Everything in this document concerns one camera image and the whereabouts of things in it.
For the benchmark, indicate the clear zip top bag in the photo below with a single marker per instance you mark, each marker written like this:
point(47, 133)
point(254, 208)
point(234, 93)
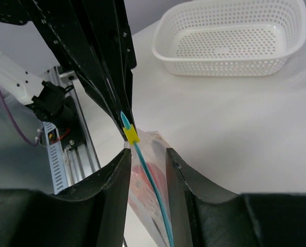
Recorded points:
point(149, 147)

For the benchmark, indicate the aluminium mounting rail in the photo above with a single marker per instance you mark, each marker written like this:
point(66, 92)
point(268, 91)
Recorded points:
point(82, 159)

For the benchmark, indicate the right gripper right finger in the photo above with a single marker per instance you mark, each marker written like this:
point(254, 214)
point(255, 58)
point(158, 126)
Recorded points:
point(205, 214)

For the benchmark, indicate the white slotted cable duct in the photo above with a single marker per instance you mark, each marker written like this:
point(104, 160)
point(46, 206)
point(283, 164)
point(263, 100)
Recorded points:
point(56, 160)

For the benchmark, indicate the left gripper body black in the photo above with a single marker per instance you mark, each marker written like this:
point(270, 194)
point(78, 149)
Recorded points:
point(17, 12)

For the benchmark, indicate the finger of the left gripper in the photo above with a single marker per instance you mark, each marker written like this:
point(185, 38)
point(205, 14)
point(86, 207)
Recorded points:
point(114, 49)
point(64, 24)

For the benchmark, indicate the white perforated plastic basket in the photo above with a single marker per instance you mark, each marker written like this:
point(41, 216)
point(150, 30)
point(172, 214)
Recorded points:
point(252, 38)

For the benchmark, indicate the red fake apple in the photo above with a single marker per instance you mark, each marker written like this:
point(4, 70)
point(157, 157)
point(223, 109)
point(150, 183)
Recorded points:
point(141, 187)

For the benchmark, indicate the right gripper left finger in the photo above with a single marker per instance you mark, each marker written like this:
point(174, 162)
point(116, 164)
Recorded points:
point(91, 212)

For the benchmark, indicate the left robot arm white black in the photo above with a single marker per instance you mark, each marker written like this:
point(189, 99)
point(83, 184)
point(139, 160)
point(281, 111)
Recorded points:
point(43, 98)

